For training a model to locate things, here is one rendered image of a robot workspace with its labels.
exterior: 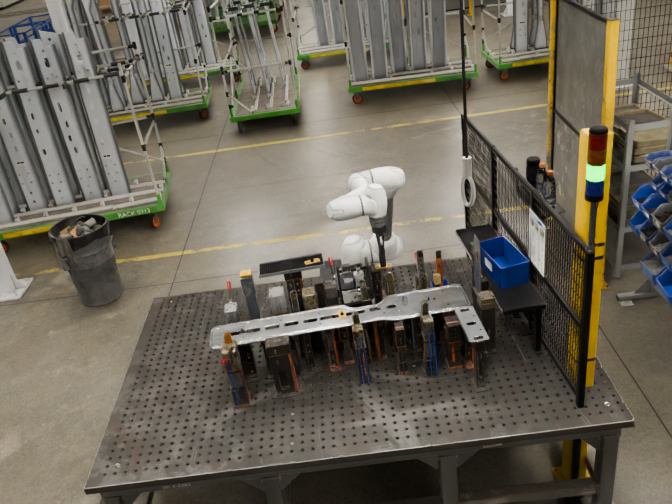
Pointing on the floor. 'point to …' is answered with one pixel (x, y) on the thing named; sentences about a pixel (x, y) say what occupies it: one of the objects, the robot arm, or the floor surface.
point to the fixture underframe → (603, 460)
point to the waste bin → (88, 257)
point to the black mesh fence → (535, 268)
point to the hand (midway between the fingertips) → (382, 259)
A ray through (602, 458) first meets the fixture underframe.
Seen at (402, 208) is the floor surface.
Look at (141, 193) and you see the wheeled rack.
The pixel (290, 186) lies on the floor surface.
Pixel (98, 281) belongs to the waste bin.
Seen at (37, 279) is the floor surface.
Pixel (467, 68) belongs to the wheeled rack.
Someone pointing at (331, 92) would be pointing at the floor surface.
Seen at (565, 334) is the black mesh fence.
